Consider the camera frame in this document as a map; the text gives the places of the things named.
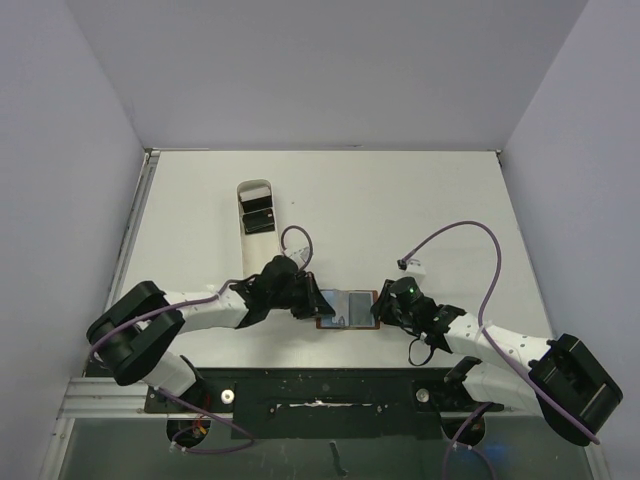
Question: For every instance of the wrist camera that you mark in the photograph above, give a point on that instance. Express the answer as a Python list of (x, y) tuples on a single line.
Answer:
[(413, 268), (301, 256)]

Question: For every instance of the aluminium rail frame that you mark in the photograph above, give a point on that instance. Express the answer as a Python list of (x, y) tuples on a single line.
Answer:
[(100, 397)]

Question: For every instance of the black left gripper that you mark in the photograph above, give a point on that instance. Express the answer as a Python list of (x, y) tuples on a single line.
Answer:
[(314, 303)]

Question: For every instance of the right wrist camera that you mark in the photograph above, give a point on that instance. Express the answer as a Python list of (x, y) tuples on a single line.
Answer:
[(413, 268)]

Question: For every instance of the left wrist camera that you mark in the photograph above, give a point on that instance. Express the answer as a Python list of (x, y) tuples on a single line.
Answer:
[(301, 256)]

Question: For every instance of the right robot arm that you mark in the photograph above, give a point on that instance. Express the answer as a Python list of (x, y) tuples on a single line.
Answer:
[(557, 379)]

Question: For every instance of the black card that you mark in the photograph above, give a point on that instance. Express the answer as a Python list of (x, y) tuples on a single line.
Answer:
[(257, 204), (258, 222)]

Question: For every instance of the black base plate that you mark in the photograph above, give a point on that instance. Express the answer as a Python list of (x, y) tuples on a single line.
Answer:
[(335, 403)]

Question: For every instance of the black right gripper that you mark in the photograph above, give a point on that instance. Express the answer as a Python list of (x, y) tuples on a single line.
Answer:
[(388, 304)]

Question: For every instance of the silver VIP card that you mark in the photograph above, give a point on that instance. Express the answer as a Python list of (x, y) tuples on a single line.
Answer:
[(338, 321)]

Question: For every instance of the white card stack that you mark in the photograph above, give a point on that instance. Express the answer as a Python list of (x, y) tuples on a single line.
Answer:
[(255, 191)]

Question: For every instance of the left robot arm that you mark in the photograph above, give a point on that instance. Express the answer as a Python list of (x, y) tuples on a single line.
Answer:
[(133, 337)]

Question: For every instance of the brown leather card holder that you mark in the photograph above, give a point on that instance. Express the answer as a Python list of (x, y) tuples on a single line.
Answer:
[(358, 304)]

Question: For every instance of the white oblong tray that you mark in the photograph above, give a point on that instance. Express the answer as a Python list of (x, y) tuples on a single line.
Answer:
[(259, 240)]

